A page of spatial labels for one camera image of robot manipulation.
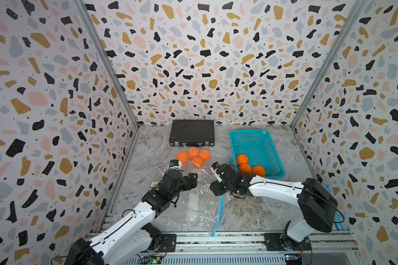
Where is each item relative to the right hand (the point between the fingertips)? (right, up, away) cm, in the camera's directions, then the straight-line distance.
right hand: (215, 184), depth 85 cm
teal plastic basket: (+30, +19, +25) cm, 44 cm away
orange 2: (-13, +16, +15) cm, 25 cm away
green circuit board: (-27, -28, -15) cm, 42 cm away
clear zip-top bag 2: (-8, -12, -2) cm, 15 cm away
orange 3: (-6, +14, +14) cm, 21 cm away
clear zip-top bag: (-5, +4, +9) cm, 11 cm away
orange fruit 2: (+24, +6, +5) cm, 26 cm away
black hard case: (-14, +28, +25) cm, 40 cm away
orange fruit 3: (+16, +12, +10) cm, 22 cm away
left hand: (-11, +6, -5) cm, 13 cm away
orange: (-18, +13, +12) cm, 26 cm away
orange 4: (-9, +10, +9) cm, 17 cm away
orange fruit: (+17, +7, +7) cm, 20 cm away
